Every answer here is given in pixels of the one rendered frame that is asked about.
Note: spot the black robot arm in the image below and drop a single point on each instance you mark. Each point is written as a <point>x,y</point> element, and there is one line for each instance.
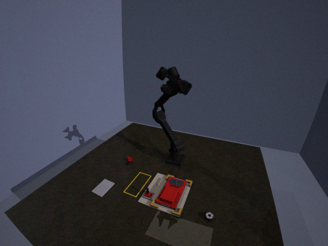
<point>176,144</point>

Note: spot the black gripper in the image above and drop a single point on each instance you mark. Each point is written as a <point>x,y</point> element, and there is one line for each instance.
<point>183,85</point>

